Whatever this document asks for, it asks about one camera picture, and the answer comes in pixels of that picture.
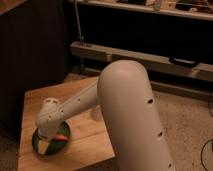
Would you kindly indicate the white paper cup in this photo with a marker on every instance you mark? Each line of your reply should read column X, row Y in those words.
column 96, row 113

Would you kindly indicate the wooden table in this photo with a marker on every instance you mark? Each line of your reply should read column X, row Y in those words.
column 88, row 144

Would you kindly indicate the grey metal rail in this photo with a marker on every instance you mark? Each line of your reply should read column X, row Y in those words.
column 152, row 62

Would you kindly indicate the metal pole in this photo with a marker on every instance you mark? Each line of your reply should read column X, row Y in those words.
column 81, row 38

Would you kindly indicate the black handle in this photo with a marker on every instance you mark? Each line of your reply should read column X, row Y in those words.
column 183, row 63

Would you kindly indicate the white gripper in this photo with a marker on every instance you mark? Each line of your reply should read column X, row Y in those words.
column 45, row 137

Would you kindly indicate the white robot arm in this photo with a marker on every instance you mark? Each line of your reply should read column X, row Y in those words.
column 124, row 94

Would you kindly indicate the cluttered shelf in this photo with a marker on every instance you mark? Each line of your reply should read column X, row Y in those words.
column 156, row 9

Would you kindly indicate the green plate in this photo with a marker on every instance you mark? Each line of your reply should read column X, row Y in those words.
column 54, row 146

